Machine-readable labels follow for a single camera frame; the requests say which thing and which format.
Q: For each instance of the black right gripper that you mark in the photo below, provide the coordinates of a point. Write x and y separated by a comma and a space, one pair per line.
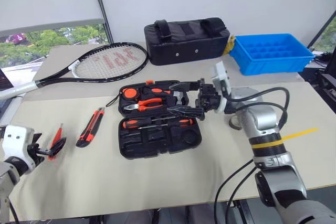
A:
208, 98

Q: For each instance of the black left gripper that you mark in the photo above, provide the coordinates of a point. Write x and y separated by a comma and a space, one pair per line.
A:
36, 153

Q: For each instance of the small red hand tool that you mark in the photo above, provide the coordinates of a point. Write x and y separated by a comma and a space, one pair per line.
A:
56, 134

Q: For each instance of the orange and black utility knife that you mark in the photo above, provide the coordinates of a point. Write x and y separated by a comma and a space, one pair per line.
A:
90, 127

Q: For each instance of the black plastic tool case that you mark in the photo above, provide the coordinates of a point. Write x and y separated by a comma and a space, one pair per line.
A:
157, 140

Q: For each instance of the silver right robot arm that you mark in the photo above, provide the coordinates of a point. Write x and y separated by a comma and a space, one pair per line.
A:
278, 176

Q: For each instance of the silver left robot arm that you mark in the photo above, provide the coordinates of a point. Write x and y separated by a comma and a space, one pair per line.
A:
8, 174

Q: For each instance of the orange and black screwdriver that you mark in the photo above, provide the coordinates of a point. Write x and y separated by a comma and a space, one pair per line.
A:
183, 122
134, 123

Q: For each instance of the black and orange hammer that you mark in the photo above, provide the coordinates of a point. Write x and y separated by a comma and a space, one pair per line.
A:
157, 91

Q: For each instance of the black fabric bag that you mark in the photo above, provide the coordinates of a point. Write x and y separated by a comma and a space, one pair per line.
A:
183, 45

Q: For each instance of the orange and black tape measure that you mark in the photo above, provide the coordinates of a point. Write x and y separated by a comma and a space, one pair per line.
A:
129, 93

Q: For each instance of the yellow crumpled item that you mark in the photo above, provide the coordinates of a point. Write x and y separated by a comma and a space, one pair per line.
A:
230, 44

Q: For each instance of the dark laptop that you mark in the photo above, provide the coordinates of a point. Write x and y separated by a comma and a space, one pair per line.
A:
5, 79

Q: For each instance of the black and white tennis racket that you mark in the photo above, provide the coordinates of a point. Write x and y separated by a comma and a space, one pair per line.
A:
110, 61

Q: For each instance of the blue plastic crate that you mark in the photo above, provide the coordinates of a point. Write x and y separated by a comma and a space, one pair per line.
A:
273, 61

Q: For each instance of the yellow tape strip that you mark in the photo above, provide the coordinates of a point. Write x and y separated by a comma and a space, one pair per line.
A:
302, 132

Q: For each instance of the black office chair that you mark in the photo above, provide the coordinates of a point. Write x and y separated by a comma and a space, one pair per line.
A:
329, 77

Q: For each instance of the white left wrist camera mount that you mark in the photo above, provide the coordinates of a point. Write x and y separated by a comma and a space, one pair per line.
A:
15, 140

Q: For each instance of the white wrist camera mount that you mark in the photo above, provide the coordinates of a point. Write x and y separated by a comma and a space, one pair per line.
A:
15, 140
220, 77

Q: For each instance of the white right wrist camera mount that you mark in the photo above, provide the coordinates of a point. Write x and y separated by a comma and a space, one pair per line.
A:
220, 77

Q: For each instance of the grey roller blind rail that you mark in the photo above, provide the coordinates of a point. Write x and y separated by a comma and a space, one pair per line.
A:
52, 26

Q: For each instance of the metal table frame bracket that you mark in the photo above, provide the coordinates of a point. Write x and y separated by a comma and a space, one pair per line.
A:
242, 211

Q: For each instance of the black window frame post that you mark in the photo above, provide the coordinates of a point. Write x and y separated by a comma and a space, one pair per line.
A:
101, 1

